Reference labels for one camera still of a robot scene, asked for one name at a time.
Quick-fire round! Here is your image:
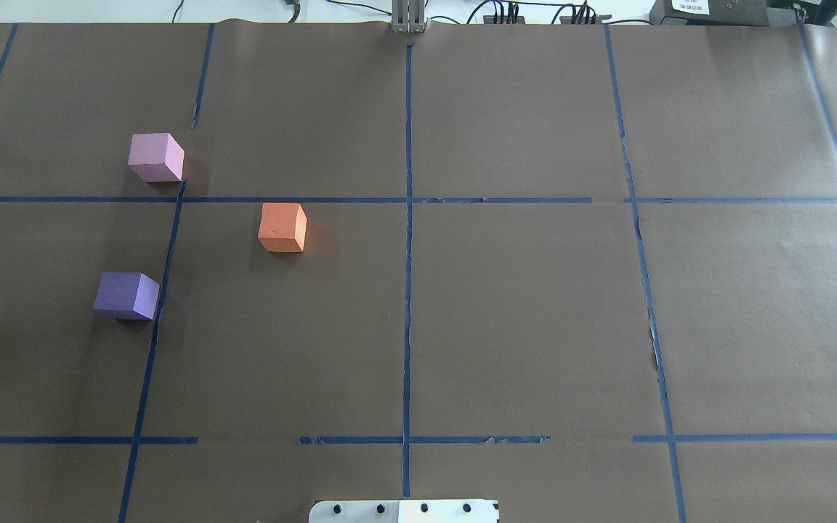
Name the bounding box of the orange foam cube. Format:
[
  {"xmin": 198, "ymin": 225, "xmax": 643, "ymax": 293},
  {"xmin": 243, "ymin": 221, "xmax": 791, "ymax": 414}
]
[{"xmin": 258, "ymin": 202, "xmax": 307, "ymax": 253}]

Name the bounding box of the brown paper table cover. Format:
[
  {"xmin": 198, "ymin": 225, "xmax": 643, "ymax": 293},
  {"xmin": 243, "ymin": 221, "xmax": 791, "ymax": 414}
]
[{"xmin": 0, "ymin": 20, "xmax": 837, "ymax": 522}]

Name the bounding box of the black power strip left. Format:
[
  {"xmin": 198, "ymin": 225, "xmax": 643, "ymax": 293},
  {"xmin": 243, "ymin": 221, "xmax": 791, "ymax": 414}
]
[{"xmin": 484, "ymin": 7, "xmax": 525, "ymax": 25}]

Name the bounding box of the black power strip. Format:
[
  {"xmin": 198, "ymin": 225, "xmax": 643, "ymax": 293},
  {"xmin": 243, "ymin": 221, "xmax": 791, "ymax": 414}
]
[
  {"xmin": 484, "ymin": 7, "xmax": 525, "ymax": 25},
  {"xmin": 557, "ymin": 15, "xmax": 612, "ymax": 25}
]

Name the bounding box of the pink foam cube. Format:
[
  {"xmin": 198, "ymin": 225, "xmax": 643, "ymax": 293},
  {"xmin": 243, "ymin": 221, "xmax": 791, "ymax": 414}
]
[{"xmin": 127, "ymin": 133, "xmax": 185, "ymax": 183}]

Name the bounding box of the purple foam cube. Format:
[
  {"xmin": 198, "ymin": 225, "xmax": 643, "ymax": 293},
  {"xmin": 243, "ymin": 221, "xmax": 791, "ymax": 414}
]
[{"xmin": 93, "ymin": 272, "xmax": 161, "ymax": 321}]

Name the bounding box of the black power strip right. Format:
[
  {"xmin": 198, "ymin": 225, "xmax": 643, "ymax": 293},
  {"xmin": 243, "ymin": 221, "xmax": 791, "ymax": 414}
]
[{"xmin": 557, "ymin": 15, "xmax": 612, "ymax": 25}]

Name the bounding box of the black equipment box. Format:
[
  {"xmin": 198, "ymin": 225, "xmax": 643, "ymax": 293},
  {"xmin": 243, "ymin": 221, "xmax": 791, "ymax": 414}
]
[{"xmin": 648, "ymin": 1, "xmax": 837, "ymax": 27}]

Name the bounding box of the aluminium frame post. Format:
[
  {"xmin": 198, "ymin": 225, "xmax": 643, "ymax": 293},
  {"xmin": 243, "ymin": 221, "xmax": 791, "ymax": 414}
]
[{"xmin": 391, "ymin": 0, "xmax": 428, "ymax": 34}]

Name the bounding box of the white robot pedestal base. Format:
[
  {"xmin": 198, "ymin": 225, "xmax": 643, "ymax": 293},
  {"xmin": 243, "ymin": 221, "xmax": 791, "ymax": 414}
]
[{"xmin": 308, "ymin": 498, "xmax": 501, "ymax": 522}]

